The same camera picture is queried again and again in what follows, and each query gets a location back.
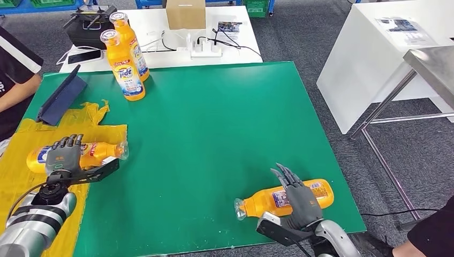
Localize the white panel-sided table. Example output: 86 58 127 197
316 0 454 135

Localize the dark blue tablet case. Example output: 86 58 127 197
35 65 88 126

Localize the stainless steel table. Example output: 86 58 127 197
349 45 454 231

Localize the black carrying case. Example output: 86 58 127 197
66 13 130 50

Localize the large printed leaflet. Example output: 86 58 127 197
376 14 440 47

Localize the black floor cable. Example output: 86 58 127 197
361 208 440 218

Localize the black power cable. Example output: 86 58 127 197
196 28 264 63

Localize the white charging cable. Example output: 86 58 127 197
56 29 187 67

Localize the black smartphone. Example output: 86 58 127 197
67 49 103 66

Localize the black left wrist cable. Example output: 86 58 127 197
7 183 49 221

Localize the brown cardboard box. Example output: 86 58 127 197
165 0 207 30

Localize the person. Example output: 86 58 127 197
0 26 44 157
391 195 454 257

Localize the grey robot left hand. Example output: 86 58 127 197
45 134 85 175

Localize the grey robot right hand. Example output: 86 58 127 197
270 163 324 232

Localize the black charging cable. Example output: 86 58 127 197
143 30 178 54

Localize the green table mat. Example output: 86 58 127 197
22 61 367 257

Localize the white power strip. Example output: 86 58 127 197
190 45 223 58

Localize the white rectangular table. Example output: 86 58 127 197
58 5 264 74

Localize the black drone remote controller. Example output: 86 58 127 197
63 5 118 30

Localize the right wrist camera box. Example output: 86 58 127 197
256 212 315 247

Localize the orange detergent bottle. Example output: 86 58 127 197
26 141 129 175
100 29 146 102
109 11 150 82
234 178 335 221

